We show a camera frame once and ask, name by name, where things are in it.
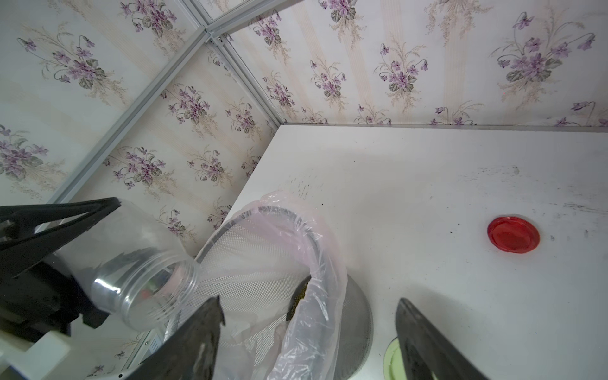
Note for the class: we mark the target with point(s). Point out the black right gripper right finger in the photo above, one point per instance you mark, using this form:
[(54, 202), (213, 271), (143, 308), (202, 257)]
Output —
[(426, 353)]

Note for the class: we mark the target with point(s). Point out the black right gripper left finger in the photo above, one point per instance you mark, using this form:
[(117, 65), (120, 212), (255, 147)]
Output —
[(191, 352)]

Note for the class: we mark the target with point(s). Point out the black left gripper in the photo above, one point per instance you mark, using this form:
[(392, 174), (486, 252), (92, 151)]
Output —
[(36, 298)]

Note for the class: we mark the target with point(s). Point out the clear plastic jar of beans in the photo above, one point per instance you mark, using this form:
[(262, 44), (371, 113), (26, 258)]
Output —
[(130, 265)]

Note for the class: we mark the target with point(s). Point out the red jar lid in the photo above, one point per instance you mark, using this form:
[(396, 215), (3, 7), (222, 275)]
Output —
[(512, 234)]

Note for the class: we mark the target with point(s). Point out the mesh bin with pink bag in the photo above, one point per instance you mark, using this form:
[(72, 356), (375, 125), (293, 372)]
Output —
[(291, 309)]

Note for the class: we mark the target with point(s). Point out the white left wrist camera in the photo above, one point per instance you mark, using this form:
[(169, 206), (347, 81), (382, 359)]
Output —
[(21, 359)]

